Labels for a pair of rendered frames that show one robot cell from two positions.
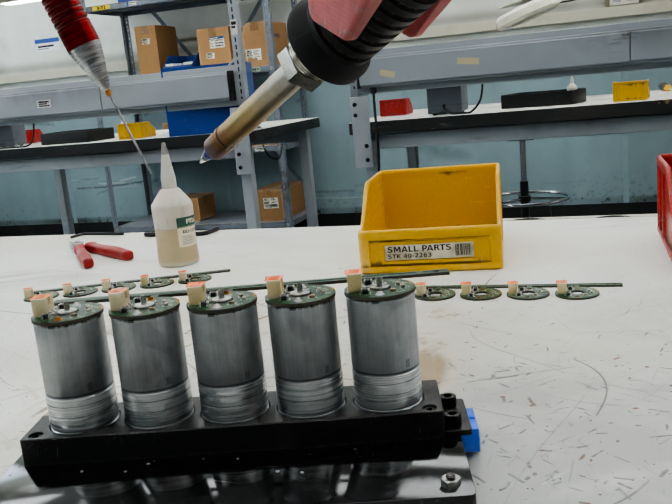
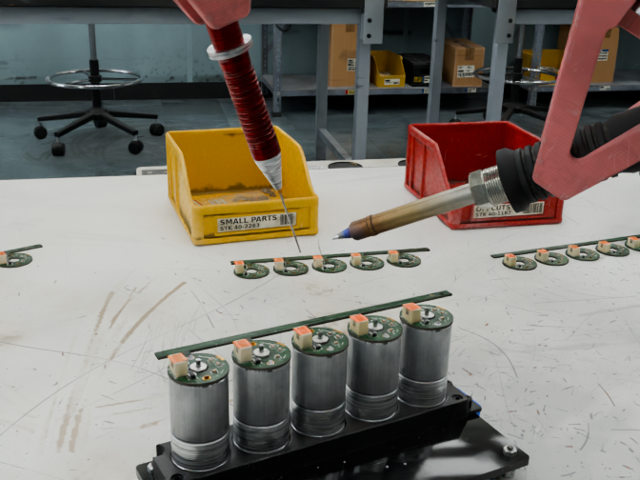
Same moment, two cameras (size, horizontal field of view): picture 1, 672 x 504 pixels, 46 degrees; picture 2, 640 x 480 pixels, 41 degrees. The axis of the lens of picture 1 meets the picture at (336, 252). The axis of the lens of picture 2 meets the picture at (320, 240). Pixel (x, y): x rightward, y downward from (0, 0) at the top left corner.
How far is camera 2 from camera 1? 0.24 m
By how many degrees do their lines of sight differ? 32
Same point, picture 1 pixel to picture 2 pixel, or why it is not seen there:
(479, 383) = not seen: hidden behind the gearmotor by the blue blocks
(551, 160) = (112, 34)
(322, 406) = (392, 410)
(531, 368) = not seen: hidden behind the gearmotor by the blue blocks
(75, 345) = (221, 397)
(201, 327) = (318, 367)
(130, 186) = not seen: outside the picture
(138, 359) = (271, 400)
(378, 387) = (430, 390)
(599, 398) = (507, 362)
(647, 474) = (584, 418)
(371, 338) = (430, 356)
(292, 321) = (384, 352)
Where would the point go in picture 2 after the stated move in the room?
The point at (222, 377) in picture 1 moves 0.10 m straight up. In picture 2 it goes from (330, 402) to (338, 181)
